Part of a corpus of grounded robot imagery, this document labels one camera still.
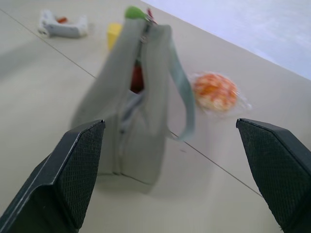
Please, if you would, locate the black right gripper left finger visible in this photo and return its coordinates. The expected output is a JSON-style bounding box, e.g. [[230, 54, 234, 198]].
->
[[0, 119, 106, 233]]

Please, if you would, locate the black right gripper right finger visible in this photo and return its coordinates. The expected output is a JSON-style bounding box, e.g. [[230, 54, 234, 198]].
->
[[236, 118, 311, 233]]

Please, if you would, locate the grey fabric bag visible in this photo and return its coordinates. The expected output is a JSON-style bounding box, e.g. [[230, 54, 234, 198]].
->
[[69, 21, 196, 194]]

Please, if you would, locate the red item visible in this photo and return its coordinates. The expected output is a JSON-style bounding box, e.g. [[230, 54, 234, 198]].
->
[[130, 59, 146, 94]]

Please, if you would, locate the orange white wrapped ball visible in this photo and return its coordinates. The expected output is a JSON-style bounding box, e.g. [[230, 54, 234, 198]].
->
[[188, 71, 253, 117]]

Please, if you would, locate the yellow block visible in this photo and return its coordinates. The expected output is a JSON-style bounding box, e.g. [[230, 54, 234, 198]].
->
[[106, 22, 123, 51]]

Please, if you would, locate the white glue gun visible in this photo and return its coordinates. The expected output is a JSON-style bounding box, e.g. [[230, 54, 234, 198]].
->
[[37, 9, 94, 39]]

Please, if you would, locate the green round object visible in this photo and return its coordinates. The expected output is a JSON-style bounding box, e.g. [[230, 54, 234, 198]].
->
[[124, 5, 147, 20]]

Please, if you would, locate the red zipper pull charm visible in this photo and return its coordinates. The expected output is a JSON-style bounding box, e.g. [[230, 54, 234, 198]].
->
[[146, 7, 158, 25]]

